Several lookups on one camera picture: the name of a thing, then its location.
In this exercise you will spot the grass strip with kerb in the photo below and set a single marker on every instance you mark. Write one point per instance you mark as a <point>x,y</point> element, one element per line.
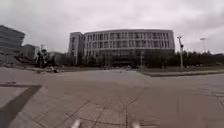
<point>180,71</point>

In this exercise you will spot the clump of trees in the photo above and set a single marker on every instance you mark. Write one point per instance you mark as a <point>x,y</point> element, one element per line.
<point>41,59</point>

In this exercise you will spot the small grey building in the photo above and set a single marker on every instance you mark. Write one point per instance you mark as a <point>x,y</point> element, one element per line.
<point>29,50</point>

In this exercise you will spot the robot's own part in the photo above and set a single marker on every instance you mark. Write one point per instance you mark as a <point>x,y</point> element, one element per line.
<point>136,125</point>
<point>76,124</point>

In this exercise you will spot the grey paved plaza ground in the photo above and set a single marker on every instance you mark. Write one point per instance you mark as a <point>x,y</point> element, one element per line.
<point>110,96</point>

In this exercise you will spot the row of dark trees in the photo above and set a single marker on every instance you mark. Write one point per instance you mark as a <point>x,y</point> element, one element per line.
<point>193,59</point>

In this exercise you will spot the grey banded building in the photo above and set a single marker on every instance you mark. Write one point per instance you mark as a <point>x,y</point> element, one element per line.
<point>10,40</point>

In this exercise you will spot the large pale curved building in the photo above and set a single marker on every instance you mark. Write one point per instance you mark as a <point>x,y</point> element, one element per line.
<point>126,40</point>

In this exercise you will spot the tall lamp pole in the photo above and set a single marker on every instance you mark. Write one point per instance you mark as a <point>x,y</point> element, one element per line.
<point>203,45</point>

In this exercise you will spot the lamp pole with fittings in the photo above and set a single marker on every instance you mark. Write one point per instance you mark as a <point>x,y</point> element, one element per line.
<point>181,57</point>

